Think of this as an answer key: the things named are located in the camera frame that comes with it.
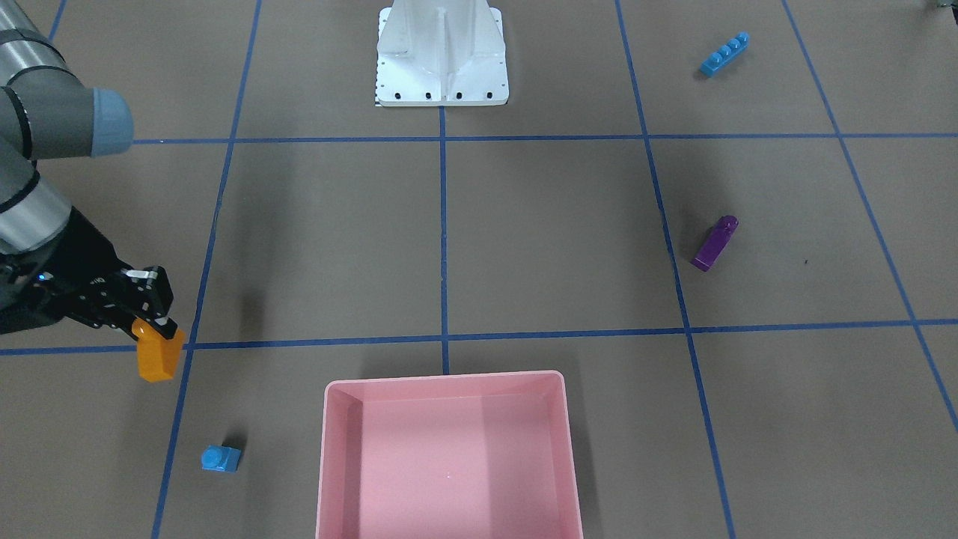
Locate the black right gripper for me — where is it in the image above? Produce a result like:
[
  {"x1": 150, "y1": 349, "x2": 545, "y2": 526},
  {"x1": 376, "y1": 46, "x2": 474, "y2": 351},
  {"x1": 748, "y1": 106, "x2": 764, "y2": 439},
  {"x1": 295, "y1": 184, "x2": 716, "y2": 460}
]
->
[{"x1": 1, "y1": 210, "x2": 178, "y2": 340}]

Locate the orange block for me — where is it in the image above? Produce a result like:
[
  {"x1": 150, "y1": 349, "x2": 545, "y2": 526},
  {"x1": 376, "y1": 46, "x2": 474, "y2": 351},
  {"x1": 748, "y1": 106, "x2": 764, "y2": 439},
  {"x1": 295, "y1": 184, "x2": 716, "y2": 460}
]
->
[{"x1": 131, "y1": 320, "x2": 186, "y2": 383}]

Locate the purple block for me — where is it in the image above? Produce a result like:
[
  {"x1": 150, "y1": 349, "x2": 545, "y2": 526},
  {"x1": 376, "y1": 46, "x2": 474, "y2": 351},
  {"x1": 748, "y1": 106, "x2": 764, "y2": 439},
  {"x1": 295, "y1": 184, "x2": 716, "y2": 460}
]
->
[{"x1": 690, "y1": 215, "x2": 739, "y2": 272}]

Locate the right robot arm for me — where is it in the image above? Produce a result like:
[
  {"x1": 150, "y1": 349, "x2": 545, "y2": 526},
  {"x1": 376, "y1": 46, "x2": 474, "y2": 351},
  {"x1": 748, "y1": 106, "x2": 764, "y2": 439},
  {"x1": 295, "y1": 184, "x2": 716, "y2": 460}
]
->
[{"x1": 1, "y1": 1, "x2": 178, "y2": 340}]

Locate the pink plastic box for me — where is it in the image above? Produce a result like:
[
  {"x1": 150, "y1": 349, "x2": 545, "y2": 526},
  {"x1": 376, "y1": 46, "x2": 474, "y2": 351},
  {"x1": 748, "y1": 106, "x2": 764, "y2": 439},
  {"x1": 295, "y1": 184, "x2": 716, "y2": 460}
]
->
[{"x1": 314, "y1": 371, "x2": 584, "y2": 538}]

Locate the small blue block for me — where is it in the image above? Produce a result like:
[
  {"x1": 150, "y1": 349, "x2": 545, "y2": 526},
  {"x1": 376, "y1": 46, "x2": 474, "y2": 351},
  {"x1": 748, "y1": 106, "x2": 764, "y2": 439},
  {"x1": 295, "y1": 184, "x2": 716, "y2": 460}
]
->
[{"x1": 201, "y1": 445, "x2": 242, "y2": 474}]

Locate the long blue studded block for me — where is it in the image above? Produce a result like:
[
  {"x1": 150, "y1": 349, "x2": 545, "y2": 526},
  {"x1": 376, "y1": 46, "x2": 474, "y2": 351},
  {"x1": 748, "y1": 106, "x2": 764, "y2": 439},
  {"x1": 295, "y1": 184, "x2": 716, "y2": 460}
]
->
[{"x1": 699, "y1": 31, "x2": 751, "y2": 78}]

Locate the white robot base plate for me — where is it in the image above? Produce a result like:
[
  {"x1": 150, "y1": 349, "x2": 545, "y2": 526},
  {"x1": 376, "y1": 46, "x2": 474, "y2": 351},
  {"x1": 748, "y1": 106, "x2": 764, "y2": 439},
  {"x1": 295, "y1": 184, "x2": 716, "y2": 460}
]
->
[{"x1": 374, "y1": 1, "x2": 510, "y2": 107}]

